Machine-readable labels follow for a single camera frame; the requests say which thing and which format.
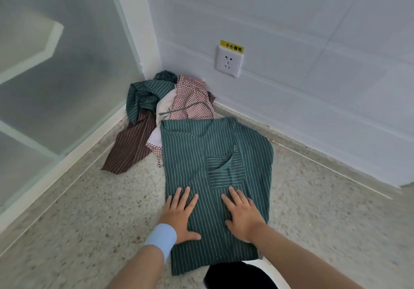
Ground person's left hand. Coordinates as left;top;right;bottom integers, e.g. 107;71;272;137
158;187;202;245

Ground person's right hand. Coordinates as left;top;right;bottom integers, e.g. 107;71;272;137
221;186;267;243

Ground green striped shirt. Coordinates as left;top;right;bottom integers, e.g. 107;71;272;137
160;116;274;276

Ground person's right forearm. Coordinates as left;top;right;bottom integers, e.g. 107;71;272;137
250;222;364;289

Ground person's left forearm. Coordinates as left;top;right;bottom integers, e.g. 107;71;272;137
106;244;165;289

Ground light blue wristband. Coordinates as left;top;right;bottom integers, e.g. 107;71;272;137
144;223;178;263

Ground person's black trousers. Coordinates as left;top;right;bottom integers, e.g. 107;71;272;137
203;261;270;289

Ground person's white top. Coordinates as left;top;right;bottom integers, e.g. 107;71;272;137
241;256;292;289

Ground brown striped garment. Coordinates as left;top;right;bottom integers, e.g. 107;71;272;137
101;109;157;175

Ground white cloth garment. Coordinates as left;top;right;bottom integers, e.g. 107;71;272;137
146;89;177;148

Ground red checked garment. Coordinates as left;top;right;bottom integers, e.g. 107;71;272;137
146;75;216;168

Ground crumpled green striped garment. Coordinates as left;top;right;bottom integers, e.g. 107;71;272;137
125;70;178;125

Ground yellow warning label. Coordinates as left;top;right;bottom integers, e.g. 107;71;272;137
220;40;245;54

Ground frosted glass partition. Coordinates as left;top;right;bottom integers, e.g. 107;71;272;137
0;0;145;215

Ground white wall socket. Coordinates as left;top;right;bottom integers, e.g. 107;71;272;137
216;45;243;78

